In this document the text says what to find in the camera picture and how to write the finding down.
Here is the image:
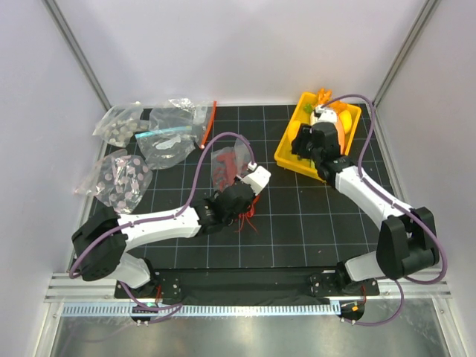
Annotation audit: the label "red toy lobster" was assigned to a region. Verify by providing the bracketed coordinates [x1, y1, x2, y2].
[212, 147, 261, 235]

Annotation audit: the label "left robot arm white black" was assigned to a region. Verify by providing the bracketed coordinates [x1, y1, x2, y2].
[69, 181, 263, 298]

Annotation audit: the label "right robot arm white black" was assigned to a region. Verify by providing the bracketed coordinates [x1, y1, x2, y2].
[286, 122, 448, 295]

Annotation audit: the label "clear bag blue zipper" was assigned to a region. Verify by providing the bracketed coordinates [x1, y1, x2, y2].
[135, 98, 213, 170]

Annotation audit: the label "bag of pink discs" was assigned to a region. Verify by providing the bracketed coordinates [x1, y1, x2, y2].
[74, 149, 152, 213]

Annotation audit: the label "bag of white pieces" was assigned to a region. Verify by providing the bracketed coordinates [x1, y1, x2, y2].
[92, 102, 149, 148]

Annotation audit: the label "toy meat slab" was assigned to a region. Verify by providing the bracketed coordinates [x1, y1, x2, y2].
[335, 118, 346, 155]

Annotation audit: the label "green toy grapes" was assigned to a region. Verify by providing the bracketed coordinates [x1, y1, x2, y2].
[303, 105, 313, 114]

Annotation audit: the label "yellow toy lemon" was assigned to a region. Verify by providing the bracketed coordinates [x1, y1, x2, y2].
[338, 110, 353, 134]

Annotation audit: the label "yellow plastic tray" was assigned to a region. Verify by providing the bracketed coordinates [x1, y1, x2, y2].
[274, 92, 361, 181]

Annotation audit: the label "black grid mat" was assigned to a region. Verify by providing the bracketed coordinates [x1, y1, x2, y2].
[129, 105, 396, 268]

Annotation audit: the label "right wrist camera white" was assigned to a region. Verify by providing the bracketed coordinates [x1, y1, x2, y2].
[309, 106, 338, 126]

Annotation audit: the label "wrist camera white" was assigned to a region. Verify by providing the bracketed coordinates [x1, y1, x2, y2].
[240, 162, 271, 196]
[309, 106, 338, 126]

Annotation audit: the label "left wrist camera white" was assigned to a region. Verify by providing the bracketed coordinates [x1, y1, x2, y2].
[240, 162, 271, 196]

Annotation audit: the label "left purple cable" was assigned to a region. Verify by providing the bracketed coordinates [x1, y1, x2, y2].
[68, 132, 260, 328]

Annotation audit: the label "purple cable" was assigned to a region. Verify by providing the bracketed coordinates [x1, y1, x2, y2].
[68, 132, 260, 328]
[323, 94, 448, 327]

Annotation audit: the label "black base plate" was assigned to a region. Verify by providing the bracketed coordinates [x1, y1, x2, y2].
[131, 266, 379, 306]

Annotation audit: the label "slotted cable duct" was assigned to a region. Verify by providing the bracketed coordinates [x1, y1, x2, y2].
[60, 300, 341, 318]

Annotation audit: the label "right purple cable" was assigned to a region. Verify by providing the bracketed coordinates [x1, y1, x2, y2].
[323, 94, 448, 327]

